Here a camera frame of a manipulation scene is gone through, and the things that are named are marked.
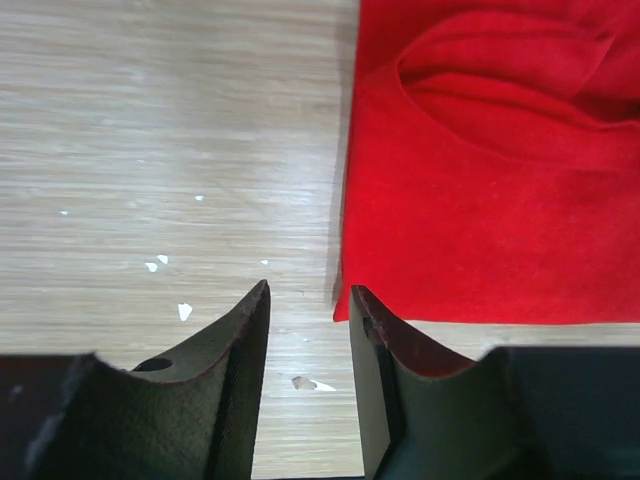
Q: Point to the red t-shirt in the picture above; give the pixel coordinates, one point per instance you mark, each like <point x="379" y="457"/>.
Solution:
<point x="493" y="161"/>

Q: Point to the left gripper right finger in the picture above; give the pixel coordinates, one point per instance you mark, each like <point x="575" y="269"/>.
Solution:
<point x="520" y="412"/>

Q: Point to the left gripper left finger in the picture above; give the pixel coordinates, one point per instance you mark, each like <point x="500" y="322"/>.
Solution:
<point x="190" y="412"/>

